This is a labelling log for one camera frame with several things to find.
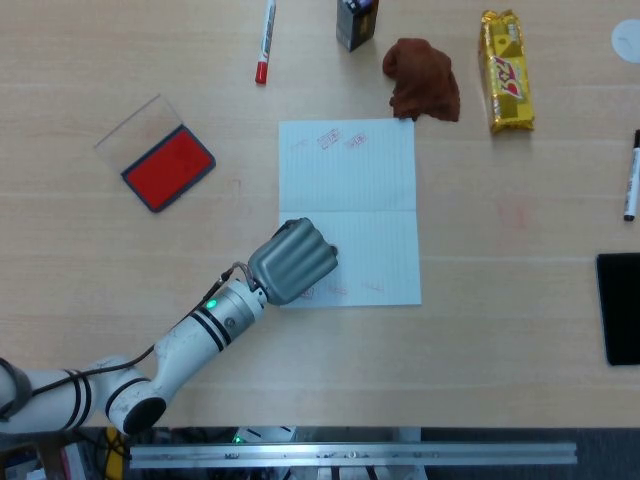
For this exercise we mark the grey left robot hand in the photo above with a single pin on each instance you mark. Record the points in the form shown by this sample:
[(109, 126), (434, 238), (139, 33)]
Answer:
[(292, 262)]

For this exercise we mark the light blue lined paper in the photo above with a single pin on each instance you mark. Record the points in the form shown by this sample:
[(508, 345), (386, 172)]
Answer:
[(360, 200)]

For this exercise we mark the red ink pad clear lid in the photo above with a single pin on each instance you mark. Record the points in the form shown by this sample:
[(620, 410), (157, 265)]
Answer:
[(167, 170)]

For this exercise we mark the white device under table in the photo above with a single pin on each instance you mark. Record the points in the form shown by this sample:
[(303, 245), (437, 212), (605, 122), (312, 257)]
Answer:
[(262, 434)]

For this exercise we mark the brown crumpled cloth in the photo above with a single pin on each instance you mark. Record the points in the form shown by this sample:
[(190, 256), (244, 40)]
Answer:
[(422, 80)]

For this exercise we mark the red whiteboard marker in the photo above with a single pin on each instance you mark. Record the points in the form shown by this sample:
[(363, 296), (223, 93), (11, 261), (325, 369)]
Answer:
[(265, 40)]

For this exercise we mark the black carton box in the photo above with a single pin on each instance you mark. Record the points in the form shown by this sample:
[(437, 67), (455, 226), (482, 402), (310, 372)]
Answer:
[(355, 25)]

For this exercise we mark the gold snack package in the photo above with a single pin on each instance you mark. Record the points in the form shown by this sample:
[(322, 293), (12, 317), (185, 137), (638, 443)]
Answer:
[(507, 75)]

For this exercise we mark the black smartphone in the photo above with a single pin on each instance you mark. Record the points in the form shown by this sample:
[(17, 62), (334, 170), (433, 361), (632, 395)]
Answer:
[(620, 310)]

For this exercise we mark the black whiteboard marker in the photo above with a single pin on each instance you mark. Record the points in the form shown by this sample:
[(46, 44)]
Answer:
[(632, 180)]

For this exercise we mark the white round grommet cover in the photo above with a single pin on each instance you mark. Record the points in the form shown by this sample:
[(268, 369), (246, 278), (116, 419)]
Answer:
[(627, 40)]

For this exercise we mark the aluminium profile rail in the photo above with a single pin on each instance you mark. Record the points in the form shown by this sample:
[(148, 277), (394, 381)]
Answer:
[(350, 455)]

